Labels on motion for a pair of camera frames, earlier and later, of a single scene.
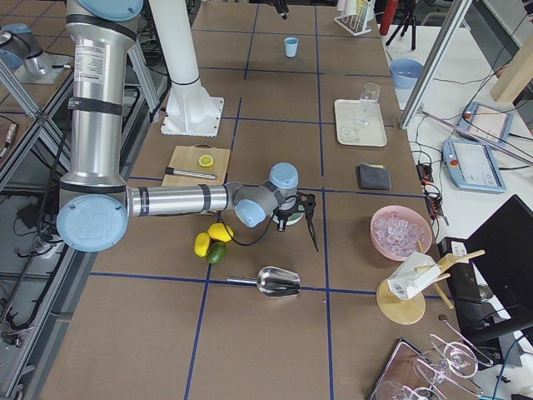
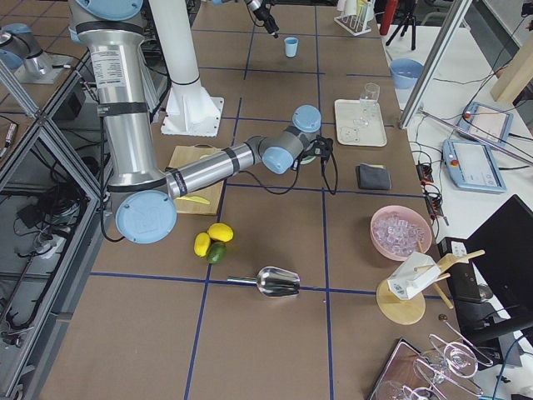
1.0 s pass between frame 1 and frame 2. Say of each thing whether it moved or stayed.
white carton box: stayed
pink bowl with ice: stayed
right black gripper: moved
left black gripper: moved
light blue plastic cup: stayed
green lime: stayed
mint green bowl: moved
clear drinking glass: stayed
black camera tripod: stayed
